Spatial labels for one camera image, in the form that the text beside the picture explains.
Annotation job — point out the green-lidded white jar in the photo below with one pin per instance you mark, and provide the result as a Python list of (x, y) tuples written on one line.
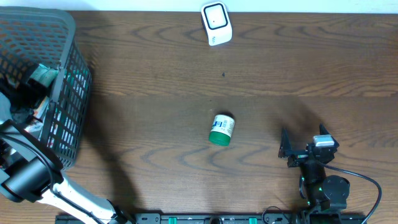
[(221, 130)]

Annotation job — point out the orange small box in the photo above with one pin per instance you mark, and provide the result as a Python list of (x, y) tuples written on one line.
[(40, 110)]

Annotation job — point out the mint green wipes packet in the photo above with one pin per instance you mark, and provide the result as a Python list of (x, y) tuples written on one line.
[(44, 75)]

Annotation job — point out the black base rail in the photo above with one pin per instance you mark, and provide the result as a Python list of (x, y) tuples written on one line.
[(272, 217)]

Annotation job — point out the white barcode scanner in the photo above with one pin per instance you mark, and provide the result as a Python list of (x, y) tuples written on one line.
[(216, 23)]

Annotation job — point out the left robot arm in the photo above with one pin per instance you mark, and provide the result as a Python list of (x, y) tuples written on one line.
[(38, 176)]

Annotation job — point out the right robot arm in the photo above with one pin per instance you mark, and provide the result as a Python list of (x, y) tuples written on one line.
[(326, 195)]

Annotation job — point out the grey plastic mesh basket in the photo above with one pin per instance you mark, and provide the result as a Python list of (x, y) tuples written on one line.
[(32, 36)]

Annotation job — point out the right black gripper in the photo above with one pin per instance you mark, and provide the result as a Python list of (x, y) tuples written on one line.
[(298, 156)]

